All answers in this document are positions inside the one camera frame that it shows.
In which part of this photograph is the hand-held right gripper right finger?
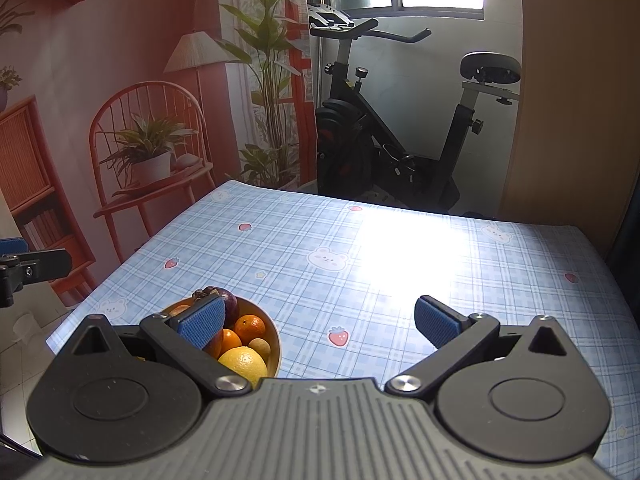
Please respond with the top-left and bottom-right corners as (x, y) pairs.
(385, 295), (591, 397)

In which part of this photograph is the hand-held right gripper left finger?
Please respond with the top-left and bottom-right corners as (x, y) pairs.
(52, 296), (253, 397)

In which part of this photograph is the dark purple mangosteen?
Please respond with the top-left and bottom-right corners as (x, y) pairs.
(195, 286), (240, 328)

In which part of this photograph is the cream bowl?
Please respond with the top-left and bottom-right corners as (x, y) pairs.
(162, 294), (282, 381)

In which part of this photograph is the orange mandarin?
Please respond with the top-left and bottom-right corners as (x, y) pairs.
(202, 327), (243, 361)
(234, 314), (266, 345)

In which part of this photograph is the large yellow grapefruit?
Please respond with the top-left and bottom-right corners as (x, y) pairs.
(218, 346), (269, 388)

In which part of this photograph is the blue plaid tablecloth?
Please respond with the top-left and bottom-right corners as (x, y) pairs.
(46, 180), (640, 480)

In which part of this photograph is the black exercise bike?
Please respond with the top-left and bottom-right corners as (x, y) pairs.
(307, 2), (523, 213)

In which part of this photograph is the wooden cabinet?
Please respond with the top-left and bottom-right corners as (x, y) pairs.
(500, 0), (628, 256)

